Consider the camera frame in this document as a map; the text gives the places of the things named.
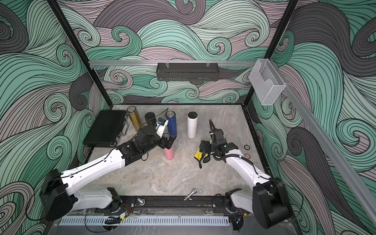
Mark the silver bolt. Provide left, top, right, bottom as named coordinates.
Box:
left=184, top=189, right=197, bottom=201

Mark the black wall shelf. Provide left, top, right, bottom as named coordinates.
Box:
left=156, top=63, right=219, bottom=82

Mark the gold thermos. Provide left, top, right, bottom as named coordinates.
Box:
left=126, top=106, right=142, bottom=132

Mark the blue thermos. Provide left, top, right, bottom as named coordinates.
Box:
left=165, top=111, right=177, bottom=137

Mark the black thermos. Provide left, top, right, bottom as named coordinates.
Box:
left=145, top=112, right=157, bottom=127

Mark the clear plastic wall holder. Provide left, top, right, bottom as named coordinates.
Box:
left=249, top=59, right=286, bottom=106

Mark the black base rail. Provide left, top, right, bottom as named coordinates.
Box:
left=58, top=195, right=291, bottom=215

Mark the pink thermos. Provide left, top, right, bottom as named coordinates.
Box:
left=163, top=146, right=175, bottom=160

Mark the black case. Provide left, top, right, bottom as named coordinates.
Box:
left=83, top=110, right=129, bottom=147

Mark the white slotted cable duct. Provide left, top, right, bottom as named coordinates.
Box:
left=59, top=215, right=230, bottom=227

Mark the white thermos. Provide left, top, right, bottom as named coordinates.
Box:
left=187, top=112, right=198, bottom=139

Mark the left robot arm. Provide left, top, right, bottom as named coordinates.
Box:
left=39, top=125, right=176, bottom=221

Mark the yellow cleaning cloth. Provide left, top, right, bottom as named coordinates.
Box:
left=194, top=140, right=211, bottom=169

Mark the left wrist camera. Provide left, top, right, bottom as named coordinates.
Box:
left=156, top=117, right=168, bottom=138

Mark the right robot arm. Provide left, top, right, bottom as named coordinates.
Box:
left=210, top=128, right=293, bottom=229

